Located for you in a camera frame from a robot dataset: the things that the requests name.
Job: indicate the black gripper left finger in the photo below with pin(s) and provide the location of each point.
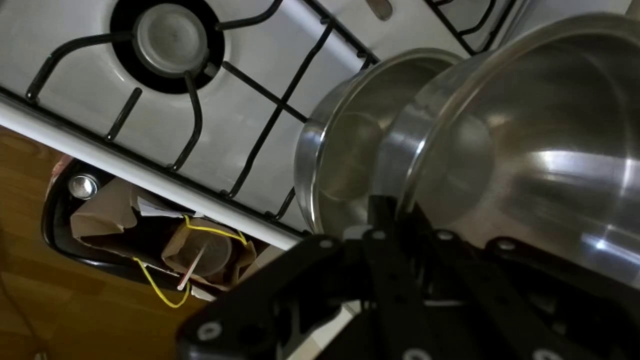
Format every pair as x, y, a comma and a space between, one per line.
267, 292

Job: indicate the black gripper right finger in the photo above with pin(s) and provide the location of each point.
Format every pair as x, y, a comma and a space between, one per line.
533, 312

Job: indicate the small silver metal bowl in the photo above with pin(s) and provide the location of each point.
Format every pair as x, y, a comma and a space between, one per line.
533, 133

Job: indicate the black bin with paper trash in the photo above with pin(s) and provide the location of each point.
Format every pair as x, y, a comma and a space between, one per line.
107, 213

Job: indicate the white gas stove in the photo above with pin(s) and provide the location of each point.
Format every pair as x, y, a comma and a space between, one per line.
221, 112

